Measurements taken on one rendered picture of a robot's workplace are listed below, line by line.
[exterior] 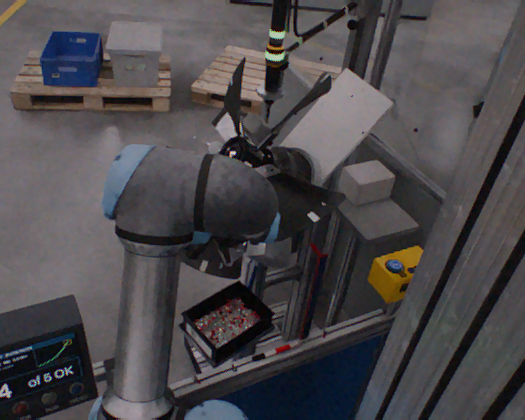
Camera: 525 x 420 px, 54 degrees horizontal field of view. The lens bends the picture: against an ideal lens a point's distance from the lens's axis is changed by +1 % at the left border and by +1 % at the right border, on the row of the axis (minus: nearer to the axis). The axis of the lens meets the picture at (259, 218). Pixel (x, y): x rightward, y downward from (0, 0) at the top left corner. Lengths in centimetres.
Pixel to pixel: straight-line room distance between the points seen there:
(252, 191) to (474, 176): 40
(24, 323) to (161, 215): 43
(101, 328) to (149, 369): 180
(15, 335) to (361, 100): 119
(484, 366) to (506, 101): 18
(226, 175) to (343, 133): 100
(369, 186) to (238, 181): 129
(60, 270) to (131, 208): 221
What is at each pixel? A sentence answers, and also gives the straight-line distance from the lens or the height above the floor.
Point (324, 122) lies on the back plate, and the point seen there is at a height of 123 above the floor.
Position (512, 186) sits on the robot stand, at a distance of 34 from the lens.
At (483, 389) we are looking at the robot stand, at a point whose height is 174.
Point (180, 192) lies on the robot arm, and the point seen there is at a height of 161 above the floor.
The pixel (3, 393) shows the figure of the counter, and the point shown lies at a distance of 108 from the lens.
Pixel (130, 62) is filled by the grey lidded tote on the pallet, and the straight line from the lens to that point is 425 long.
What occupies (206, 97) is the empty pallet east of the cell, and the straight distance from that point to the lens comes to 438.
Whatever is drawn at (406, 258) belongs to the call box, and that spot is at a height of 107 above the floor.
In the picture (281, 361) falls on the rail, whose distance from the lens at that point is 147.
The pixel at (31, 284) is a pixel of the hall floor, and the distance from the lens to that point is 289.
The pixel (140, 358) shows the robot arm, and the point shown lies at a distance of 81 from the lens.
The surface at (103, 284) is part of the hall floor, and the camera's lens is 281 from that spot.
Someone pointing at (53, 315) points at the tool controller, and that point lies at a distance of 106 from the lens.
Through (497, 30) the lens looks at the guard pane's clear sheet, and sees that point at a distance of 173.
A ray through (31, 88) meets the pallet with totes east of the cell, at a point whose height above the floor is 14.
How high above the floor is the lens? 203
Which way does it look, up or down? 39 degrees down
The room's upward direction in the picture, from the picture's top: 7 degrees clockwise
